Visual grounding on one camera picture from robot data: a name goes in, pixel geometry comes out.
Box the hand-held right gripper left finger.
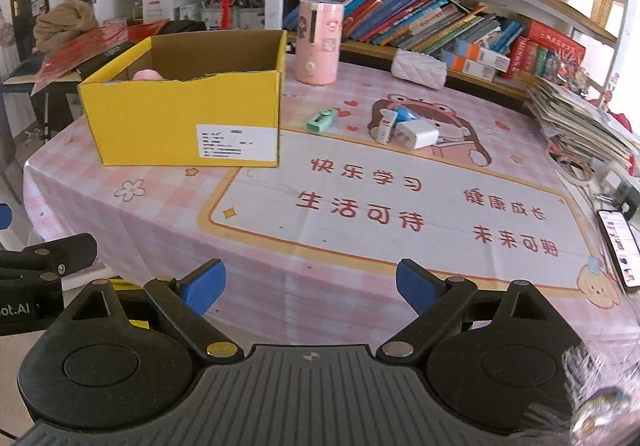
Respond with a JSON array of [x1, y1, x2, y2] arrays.
[[65, 258, 245, 366]]

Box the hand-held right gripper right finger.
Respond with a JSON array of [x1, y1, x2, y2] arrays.
[[376, 259, 551, 363]]

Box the white charger block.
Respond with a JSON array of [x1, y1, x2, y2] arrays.
[[395, 118, 441, 149]]

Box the yellow cardboard box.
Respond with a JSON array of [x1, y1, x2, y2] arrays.
[[77, 30, 288, 169]]

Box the small white tube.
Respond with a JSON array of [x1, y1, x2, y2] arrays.
[[376, 108, 399, 144]]

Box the small blue packet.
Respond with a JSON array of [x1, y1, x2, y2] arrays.
[[391, 104, 421, 124]]

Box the mint green correction tape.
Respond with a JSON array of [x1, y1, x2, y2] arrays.
[[305, 108, 335, 135]]

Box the pink printed tablecloth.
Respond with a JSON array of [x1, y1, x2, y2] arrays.
[[22, 58, 640, 362]]

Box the black electronic keyboard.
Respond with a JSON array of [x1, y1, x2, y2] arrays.
[[2, 33, 136, 86]]

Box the beige cloth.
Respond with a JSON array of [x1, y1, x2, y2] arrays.
[[34, 0, 98, 54]]

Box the black smartphone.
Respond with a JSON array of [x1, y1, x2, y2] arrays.
[[596, 208, 640, 294]]

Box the white quilted pouch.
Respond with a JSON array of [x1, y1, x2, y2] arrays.
[[391, 49, 448, 90]]

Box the clear plastic film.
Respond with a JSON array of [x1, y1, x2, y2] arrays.
[[562, 341, 640, 446]]

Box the orange white carton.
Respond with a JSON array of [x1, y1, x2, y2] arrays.
[[442, 52, 498, 81], [454, 38, 512, 69]]

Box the white power strip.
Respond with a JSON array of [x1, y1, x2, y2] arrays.
[[597, 161, 640, 217]]

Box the stack of papers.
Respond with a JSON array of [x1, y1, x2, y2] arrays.
[[527, 76, 640, 177]]

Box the black bag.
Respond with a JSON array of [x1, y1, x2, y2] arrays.
[[165, 20, 206, 34]]

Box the pink cylindrical appliance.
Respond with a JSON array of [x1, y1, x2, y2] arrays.
[[293, 0, 346, 85]]

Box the white box red label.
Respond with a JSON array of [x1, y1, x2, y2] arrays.
[[141, 0, 171, 21]]

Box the small figurines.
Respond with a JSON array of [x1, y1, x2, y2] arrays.
[[565, 66, 601, 94]]

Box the red boxed book set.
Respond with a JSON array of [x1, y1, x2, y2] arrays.
[[505, 20, 587, 79]]

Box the white pen cup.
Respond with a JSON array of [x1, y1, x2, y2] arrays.
[[200, 0, 222, 30], [236, 0, 266, 30]]

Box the row of colourful books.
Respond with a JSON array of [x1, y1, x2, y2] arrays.
[[282, 0, 526, 56]]

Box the patterned tape ring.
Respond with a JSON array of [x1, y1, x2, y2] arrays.
[[550, 153, 596, 184]]

